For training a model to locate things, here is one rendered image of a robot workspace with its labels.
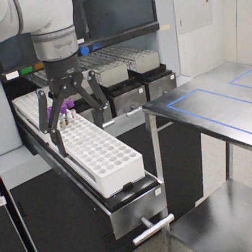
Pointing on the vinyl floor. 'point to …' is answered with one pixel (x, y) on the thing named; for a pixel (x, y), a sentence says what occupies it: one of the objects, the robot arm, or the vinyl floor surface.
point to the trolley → (206, 223)
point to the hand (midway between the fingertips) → (80, 137)
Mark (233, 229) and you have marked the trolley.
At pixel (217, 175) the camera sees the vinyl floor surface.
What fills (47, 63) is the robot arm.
